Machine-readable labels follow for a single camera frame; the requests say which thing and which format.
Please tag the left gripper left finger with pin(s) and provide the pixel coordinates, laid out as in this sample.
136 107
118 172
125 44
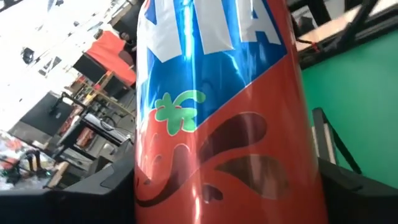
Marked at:
77 205

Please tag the black rolling desk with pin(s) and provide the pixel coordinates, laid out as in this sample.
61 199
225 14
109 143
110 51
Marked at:
102 127

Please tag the green table mat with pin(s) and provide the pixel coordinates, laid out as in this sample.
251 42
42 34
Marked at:
367 109

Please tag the floral cloth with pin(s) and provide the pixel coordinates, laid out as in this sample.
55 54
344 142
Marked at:
12 146

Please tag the red-orange soda can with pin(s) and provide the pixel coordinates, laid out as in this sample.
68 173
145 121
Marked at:
233 155

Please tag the other-station black robot arm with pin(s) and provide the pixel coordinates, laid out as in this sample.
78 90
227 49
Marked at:
37 161

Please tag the black ceiling camera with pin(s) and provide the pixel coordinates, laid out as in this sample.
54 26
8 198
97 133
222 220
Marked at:
28 56

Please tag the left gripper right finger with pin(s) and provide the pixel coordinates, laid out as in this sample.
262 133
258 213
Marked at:
363 205

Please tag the orange cloth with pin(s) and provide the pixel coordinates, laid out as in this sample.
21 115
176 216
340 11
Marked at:
109 56

